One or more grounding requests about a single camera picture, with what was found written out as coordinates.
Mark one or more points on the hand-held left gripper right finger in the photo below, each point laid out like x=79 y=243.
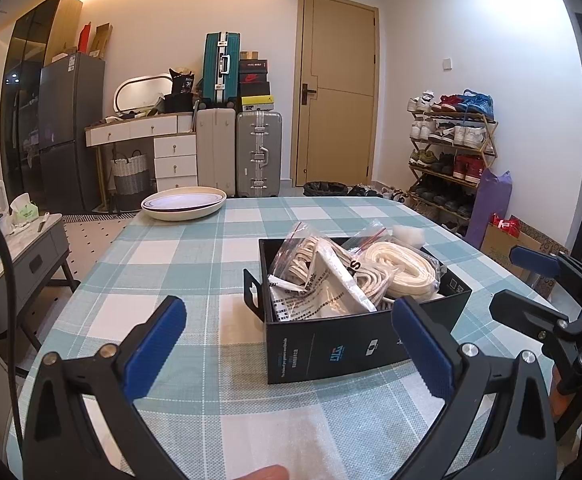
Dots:
x=423 y=347

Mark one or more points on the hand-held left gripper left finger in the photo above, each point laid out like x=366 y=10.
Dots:
x=156 y=345

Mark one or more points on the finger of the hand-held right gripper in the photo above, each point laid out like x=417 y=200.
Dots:
x=521 y=310
x=531 y=259

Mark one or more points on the clear bag round white laces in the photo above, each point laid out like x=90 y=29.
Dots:
x=401 y=270

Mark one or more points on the black cardboard box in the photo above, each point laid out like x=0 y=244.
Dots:
x=321 y=355

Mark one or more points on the white foam piece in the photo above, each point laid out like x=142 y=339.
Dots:
x=408 y=236

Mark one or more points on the logo bag white laces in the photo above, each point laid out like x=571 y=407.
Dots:
x=296 y=260

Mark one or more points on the person's left hand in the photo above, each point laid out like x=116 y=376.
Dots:
x=268 y=474

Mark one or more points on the patterned paper bag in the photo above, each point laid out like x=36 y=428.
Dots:
x=541 y=240

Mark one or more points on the brown cardboard box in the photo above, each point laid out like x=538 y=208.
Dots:
x=496 y=250

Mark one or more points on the red gift bag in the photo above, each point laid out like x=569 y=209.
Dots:
x=506 y=225

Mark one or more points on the purple bag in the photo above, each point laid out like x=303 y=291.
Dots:
x=486 y=210

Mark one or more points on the white printed pouch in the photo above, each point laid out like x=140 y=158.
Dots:
x=338 y=280

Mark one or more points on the cream oval tray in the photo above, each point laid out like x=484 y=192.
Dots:
x=186 y=210

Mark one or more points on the shoe rack with shoes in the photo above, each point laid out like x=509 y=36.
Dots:
x=466 y=135

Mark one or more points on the striped floor mat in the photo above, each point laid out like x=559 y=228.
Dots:
x=96 y=216

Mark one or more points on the grey side table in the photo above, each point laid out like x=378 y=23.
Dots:
x=31 y=260

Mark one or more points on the pile of sandals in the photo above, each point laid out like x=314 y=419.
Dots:
x=376 y=194

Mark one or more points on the grey woven laundry basket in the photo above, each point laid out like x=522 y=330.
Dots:
x=131 y=175

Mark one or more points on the white drawer dresser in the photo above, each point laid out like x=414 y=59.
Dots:
x=173 y=160

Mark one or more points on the green tissue box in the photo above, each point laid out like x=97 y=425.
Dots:
x=26 y=211

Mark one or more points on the beige suitcase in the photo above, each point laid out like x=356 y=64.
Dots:
x=216 y=155

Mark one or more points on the silver suitcase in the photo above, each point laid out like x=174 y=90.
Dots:
x=258 y=155

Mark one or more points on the grey refrigerator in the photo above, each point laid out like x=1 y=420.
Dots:
x=71 y=125

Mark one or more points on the tan wooden door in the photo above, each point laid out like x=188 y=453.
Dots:
x=341 y=110

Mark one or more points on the black bag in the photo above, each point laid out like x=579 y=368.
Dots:
x=178 y=102

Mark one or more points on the oval mirror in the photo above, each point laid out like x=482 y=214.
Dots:
x=141 y=92

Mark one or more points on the black glass cabinet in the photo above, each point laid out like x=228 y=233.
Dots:
x=21 y=110

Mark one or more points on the stack of shoe boxes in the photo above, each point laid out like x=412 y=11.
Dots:
x=253 y=85

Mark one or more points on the teal suitcase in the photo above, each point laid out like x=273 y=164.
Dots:
x=218 y=70

